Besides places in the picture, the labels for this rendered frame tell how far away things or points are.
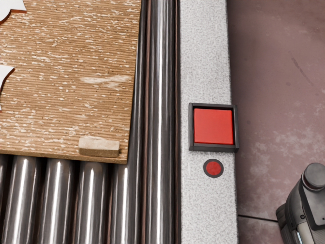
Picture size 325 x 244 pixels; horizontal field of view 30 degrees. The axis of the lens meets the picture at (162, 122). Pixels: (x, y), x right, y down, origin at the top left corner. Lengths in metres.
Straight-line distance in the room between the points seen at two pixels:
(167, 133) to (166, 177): 0.07
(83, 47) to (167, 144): 0.21
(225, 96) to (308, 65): 1.25
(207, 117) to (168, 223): 0.18
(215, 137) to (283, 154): 1.09
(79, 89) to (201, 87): 0.20
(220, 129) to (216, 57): 0.14
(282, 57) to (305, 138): 0.32
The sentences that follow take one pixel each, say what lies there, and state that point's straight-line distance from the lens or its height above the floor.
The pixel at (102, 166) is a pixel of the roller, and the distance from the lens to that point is 0.90.
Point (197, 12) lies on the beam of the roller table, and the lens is 1.07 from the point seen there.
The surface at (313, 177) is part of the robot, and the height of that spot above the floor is 0.32.
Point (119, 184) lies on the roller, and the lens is 0.89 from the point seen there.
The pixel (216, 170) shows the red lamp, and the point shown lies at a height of 0.92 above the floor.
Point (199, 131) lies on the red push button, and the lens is 0.93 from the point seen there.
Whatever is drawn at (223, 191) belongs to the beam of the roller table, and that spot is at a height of 0.91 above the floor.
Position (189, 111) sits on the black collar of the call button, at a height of 0.93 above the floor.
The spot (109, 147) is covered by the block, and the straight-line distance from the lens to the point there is 0.87.
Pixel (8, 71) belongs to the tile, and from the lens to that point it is 0.96.
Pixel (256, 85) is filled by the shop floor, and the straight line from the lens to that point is 2.11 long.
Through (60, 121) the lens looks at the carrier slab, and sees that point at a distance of 0.92.
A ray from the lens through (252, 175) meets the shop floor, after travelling 1.95.
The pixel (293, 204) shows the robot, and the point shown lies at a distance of 1.68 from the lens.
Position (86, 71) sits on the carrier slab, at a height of 0.94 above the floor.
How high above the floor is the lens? 1.74
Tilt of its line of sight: 61 degrees down
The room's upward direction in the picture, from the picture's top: 11 degrees clockwise
